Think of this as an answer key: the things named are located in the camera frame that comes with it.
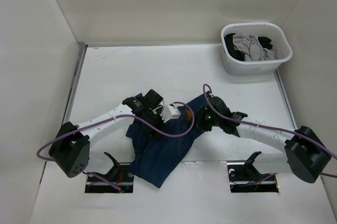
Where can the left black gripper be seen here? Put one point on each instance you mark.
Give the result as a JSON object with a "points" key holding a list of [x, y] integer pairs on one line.
{"points": [[161, 125]]}

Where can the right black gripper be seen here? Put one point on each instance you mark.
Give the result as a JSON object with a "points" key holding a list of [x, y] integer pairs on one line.
{"points": [[201, 126]]}

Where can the dark blue denim trousers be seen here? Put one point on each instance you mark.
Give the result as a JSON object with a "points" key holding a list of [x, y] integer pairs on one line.
{"points": [[156, 159]]}

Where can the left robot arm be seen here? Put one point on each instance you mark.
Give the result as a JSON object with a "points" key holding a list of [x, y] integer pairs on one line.
{"points": [[72, 148]]}

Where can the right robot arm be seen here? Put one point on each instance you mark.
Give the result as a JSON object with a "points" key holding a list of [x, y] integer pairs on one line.
{"points": [[299, 152]]}

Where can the white plastic laundry basket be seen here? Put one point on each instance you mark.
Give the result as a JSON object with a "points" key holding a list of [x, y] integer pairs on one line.
{"points": [[272, 31]]}

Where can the grey garment in basket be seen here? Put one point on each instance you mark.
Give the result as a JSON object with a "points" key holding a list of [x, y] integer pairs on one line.
{"points": [[275, 52]]}

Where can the black garment in basket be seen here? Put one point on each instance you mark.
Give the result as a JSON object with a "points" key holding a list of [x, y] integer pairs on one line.
{"points": [[248, 48]]}

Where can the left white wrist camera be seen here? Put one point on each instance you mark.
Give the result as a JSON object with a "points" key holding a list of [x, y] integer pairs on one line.
{"points": [[170, 112]]}

